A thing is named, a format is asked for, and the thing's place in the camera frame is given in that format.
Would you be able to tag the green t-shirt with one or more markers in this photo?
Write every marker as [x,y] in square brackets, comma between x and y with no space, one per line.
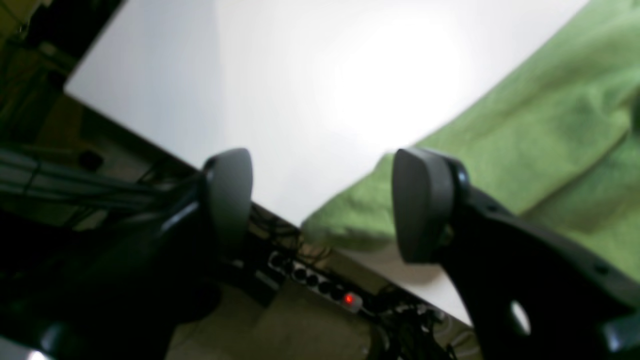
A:
[557,141]

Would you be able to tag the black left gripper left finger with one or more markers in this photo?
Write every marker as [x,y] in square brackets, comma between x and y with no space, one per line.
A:
[227,186]

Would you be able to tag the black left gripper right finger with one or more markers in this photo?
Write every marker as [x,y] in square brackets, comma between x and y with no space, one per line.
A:
[530,293]

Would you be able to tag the white power strip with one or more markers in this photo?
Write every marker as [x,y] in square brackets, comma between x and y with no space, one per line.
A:
[326,285]

